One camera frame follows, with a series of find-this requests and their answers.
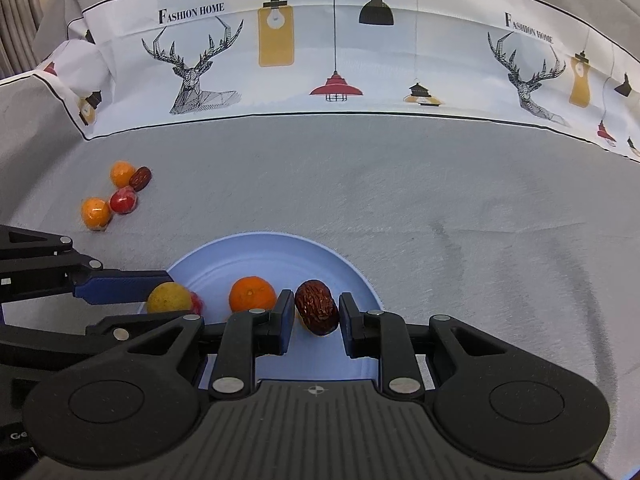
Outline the blue plate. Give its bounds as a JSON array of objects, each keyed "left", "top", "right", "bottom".
[{"left": 140, "top": 232, "right": 385, "bottom": 391}]

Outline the orange mandarin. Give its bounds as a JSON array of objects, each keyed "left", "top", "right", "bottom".
[{"left": 229, "top": 276, "right": 277, "bottom": 313}]

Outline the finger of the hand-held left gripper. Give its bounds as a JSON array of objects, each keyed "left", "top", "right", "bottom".
[
  {"left": 0, "top": 225, "right": 175, "bottom": 307},
  {"left": 0, "top": 310, "right": 202, "bottom": 373}
]

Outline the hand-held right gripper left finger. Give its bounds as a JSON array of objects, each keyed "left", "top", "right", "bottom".
[{"left": 102, "top": 289, "right": 296, "bottom": 401}]

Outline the grey curtain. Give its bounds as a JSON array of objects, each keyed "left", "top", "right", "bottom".
[{"left": 0, "top": 0, "right": 47, "bottom": 81}]

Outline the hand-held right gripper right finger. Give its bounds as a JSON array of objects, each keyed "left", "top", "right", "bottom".
[{"left": 338, "top": 291, "right": 532, "bottom": 401}]

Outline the deer and lamp printed cloth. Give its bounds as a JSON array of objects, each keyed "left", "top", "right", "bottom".
[{"left": 42, "top": 0, "right": 640, "bottom": 163}]

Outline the yellow round fruit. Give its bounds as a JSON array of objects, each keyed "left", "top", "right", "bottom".
[{"left": 146, "top": 282, "right": 193, "bottom": 315}]

